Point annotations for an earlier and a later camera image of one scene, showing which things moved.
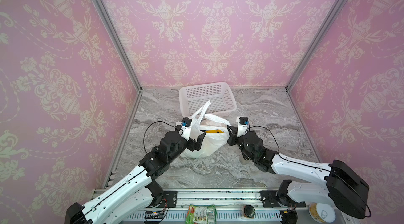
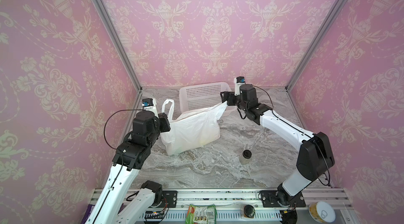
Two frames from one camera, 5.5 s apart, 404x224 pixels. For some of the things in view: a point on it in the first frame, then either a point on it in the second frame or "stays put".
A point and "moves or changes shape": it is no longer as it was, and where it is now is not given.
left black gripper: x=192 y=146 -> x=163 y=118
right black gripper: x=234 y=136 -> x=228 y=97
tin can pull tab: x=322 y=212 stays put
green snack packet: x=205 y=214 stays put
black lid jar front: x=249 y=211 stays put
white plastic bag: x=213 y=142 moves or changes shape
